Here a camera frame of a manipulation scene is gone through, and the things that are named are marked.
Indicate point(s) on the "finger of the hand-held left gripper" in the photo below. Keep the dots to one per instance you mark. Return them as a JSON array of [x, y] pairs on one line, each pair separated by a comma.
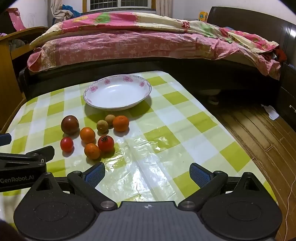
[[34, 155], [5, 139]]

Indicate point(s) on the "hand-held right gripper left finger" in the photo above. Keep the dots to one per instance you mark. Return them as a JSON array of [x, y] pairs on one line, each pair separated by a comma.
[[94, 175]]

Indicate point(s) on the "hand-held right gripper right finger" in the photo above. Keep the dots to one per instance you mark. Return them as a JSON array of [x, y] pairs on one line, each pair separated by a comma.
[[200, 173]]

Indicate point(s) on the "orange tangerine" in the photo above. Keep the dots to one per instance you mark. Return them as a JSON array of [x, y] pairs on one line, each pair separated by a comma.
[[120, 123], [87, 135], [92, 151]]

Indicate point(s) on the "red tomato with calyx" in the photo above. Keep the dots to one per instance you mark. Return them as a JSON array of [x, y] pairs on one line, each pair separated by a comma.
[[106, 144]]

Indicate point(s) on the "small red tomato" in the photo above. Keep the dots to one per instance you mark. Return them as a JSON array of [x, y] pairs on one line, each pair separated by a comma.
[[67, 144]]

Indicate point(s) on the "dark red tomato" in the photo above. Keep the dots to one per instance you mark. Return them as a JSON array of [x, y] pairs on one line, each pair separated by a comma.
[[69, 124]]

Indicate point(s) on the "white floral rim plate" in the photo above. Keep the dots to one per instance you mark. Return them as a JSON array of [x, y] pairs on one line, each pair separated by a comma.
[[118, 95]]

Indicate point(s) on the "green checkered tablecloth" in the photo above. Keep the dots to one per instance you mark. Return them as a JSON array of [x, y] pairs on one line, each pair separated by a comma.
[[173, 139]]

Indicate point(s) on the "brown longan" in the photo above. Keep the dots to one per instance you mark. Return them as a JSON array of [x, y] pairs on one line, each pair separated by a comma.
[[102, 126], [110, 120]]

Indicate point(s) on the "brown wooden cabinet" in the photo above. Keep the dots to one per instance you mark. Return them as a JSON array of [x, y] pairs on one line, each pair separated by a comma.
[[7, 76]]

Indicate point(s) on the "shoe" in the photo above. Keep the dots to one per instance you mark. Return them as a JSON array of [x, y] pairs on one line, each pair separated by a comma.
[[213, 100]]

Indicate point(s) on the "white paper scrap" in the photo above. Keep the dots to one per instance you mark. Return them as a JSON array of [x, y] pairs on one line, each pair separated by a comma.
[[271, 112]]

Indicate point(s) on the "grey cloth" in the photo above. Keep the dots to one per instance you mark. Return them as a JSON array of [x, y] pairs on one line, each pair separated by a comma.
[[17, 44]]

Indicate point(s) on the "dark nightstand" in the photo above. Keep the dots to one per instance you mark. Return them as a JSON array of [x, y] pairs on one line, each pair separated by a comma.
[[288, 92]]

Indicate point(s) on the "pink cloth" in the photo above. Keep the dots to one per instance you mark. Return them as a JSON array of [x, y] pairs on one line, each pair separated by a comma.
[[17, 19]]

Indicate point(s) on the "cream curtain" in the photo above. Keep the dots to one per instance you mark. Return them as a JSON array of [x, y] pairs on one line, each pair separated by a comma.
[[57, 10]]

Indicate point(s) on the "pink floral blanket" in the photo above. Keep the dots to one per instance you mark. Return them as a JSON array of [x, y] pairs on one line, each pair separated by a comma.
[[138, 41]]

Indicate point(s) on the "blue cloth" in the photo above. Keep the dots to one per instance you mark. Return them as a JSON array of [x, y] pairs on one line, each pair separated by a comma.
[[70, 11]]

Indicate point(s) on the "red garment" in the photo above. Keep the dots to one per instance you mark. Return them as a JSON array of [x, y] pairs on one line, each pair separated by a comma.
[[281, 54]]

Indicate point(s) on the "yellow toy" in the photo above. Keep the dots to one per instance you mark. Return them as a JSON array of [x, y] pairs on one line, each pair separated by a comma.
[[202, 16]]

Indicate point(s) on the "dark wooden headboard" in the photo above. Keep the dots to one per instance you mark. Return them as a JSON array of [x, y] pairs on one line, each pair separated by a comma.
[[254, 23]]

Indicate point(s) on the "window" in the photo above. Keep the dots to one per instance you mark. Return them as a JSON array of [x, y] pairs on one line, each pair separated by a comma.
[[120, 4]]

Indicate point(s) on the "dark bed frame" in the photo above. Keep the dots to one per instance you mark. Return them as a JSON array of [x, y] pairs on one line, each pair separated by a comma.
[[92, 73]]

